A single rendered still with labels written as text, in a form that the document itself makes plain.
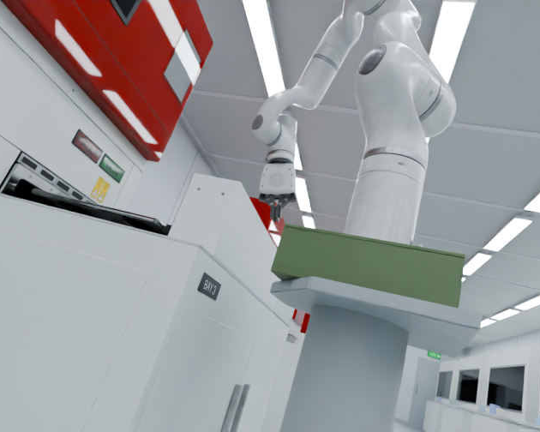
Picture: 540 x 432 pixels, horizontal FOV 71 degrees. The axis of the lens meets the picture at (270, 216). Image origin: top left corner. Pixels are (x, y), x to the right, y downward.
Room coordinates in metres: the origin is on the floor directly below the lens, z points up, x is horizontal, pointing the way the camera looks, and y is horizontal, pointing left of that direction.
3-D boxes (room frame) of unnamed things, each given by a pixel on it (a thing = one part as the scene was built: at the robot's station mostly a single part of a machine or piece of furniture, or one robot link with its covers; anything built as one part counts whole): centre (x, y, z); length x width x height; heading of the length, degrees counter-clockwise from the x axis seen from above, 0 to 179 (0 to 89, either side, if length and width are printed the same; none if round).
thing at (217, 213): (0.89, 0.03, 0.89); 0.55 x 0.09 x 0.14; 163
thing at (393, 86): (0.61, -0.17, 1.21); 0.19 x 0.12 x 0.24; 120
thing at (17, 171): (1.10, 0.56, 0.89); 0.44 x 0.02 x 0.10; 163
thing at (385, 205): (0.64, -0.20, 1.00); 0.19 x 0.19 x 0.18
